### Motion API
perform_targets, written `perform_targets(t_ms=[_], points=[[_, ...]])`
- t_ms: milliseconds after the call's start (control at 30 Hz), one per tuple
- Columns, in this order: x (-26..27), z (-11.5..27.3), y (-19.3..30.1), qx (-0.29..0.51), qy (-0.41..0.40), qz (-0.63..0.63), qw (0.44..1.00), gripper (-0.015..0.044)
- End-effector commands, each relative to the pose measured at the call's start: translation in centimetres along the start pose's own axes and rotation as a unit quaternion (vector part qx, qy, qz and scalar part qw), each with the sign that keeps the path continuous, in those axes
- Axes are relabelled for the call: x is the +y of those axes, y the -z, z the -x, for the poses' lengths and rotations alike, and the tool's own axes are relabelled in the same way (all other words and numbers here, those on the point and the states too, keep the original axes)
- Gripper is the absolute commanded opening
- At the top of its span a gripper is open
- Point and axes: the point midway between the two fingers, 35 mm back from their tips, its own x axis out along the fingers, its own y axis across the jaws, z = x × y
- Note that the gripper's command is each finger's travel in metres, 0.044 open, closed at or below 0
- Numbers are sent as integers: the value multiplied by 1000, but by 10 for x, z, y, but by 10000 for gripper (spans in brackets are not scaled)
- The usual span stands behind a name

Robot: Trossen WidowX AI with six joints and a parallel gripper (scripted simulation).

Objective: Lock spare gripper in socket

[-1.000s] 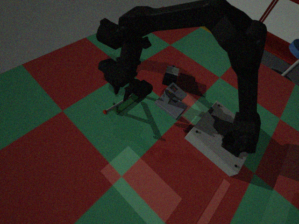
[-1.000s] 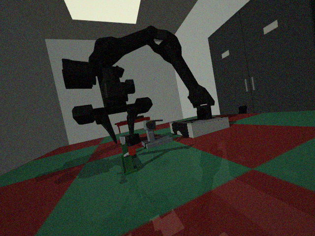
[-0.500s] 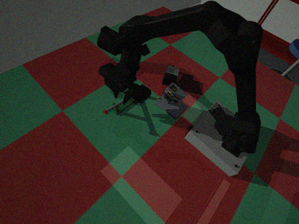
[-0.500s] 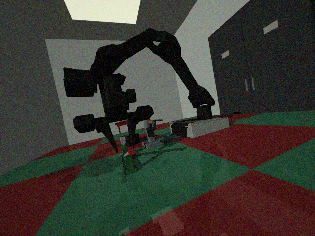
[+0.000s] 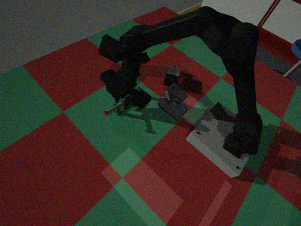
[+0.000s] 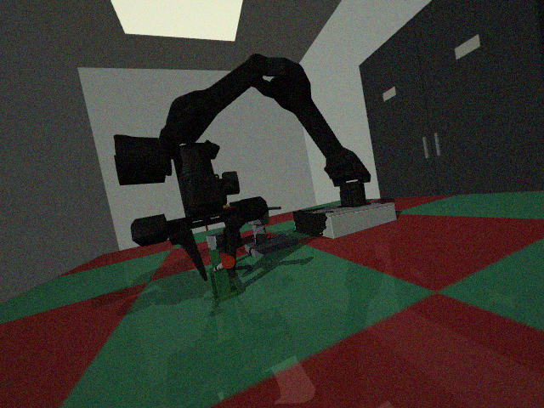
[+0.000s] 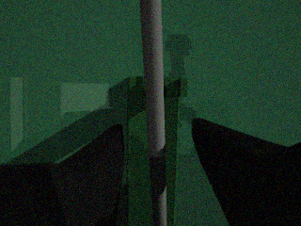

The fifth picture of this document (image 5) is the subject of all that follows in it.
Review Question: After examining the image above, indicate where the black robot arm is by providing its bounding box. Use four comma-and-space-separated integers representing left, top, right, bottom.
98, 6, 262, 159

